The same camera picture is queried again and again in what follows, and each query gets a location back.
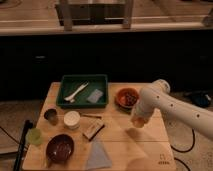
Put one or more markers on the white plastic fork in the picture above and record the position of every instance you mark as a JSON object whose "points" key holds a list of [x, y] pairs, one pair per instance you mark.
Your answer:
{"points": [[80, 88]]}

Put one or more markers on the grey sponge in tray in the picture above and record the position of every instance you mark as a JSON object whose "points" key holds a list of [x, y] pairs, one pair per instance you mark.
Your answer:
{"points": [[95, 96]]}

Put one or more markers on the orange bowl with contents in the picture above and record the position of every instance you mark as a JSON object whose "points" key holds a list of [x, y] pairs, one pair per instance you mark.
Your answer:
{"points": [[126, 97]]}

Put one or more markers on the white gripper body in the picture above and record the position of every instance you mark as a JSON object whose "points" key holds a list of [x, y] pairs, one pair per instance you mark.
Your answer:
{"points": [[135, 117]]}

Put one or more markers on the green vegetable piece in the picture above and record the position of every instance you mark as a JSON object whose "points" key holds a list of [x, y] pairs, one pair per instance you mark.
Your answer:
{"points": [[126, 110]]}

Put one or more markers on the green plastic cup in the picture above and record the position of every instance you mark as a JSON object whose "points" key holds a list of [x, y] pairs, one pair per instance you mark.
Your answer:
{"points": [[34, 137]]}

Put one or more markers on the black stand at left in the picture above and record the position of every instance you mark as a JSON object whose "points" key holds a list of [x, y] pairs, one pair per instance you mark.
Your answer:
{"points": [[27, 125]]}

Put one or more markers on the white paper cup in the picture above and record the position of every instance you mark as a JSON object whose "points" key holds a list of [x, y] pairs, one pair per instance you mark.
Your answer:
{"points": [[72, 119]]}

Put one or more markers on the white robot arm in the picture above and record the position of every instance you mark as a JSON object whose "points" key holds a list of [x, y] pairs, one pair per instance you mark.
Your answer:
{"points": [[155, 95]]}

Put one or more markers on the thin brown stick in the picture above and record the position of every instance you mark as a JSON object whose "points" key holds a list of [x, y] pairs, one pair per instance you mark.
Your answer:
{"points": [[91, 116]]}

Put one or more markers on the brown rectangular block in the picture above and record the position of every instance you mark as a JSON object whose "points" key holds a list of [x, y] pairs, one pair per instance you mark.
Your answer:
{"points": [[93, 129]]}

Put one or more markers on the dark metal cup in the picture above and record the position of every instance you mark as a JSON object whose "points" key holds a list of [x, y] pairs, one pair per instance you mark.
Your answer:
{"points": [[51, 116]]}

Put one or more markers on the small yellow-red apple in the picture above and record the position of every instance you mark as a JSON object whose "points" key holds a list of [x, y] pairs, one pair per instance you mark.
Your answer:
{"points": [[139, 123]]}

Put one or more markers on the grey folded cloth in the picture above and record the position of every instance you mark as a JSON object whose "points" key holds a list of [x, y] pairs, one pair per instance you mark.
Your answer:
{"points": [[98, 157]]}

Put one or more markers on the dark red bowl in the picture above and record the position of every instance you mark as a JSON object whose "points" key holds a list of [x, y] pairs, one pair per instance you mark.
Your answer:
{"points": [[59, 149]]}

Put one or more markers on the wooden chair frame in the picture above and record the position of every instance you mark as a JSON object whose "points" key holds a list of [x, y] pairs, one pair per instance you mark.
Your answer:
{"points": [[94, 12]]}

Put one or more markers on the green plastic tray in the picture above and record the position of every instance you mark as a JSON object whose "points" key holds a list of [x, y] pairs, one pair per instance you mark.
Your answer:
{"points": [[70, 83]]}

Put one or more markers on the dark blue object on floor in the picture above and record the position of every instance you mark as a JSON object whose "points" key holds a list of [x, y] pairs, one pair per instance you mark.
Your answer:
{"points": [[201, 99]]}

